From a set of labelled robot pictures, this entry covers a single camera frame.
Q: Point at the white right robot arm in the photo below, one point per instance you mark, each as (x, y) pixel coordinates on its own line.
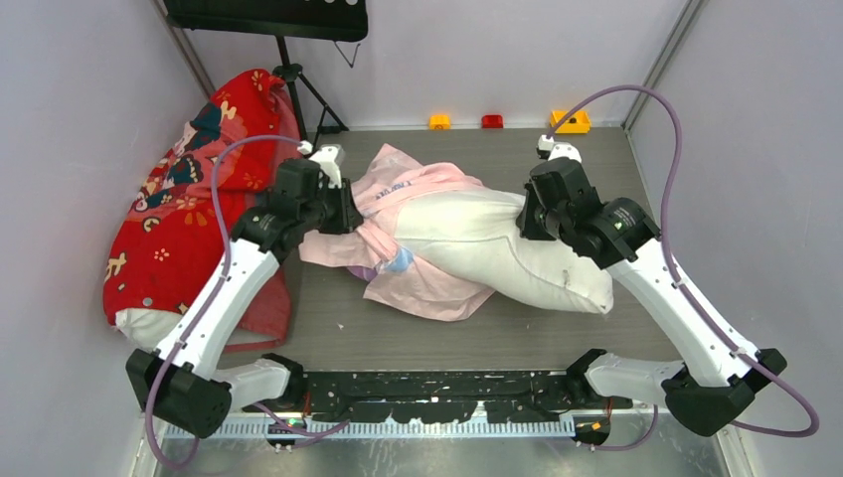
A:
(710, 386)

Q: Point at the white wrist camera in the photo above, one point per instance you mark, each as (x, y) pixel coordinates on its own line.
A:
(549, 148)
(329, 157)

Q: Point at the small red block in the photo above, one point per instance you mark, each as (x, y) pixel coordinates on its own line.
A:
(492, 121)

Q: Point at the white pillow in red case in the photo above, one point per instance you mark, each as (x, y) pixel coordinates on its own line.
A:
(145, 328)

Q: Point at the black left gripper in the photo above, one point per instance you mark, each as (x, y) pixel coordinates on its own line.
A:
(347, 216)

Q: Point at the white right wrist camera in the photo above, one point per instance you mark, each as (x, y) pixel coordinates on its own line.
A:
(549, 148)

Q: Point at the yellow tray with black knob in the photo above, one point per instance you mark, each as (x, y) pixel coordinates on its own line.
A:
(578, 123)

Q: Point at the aluminium rail frame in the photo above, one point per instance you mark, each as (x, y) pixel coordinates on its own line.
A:
(288, 425)

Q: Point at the red patterned pillowcase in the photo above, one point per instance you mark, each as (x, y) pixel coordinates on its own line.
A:
(170, 242)

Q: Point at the white pillow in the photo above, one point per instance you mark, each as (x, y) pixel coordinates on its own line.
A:
(472, 235)
(145, 328)

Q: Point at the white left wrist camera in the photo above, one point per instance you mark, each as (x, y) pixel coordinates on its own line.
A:
(329, 157)

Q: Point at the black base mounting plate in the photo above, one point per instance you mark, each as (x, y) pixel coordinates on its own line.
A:
(441, 397)

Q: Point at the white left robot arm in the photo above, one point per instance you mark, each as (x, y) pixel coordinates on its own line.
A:
(179, 381)

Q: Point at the pink pillowcase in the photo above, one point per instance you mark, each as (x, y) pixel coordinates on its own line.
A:
(402, 279)

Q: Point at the small yellow block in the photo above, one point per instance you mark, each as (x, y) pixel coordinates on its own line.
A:
(439, 122)

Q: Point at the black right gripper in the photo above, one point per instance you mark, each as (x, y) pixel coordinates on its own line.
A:
(530, 228)

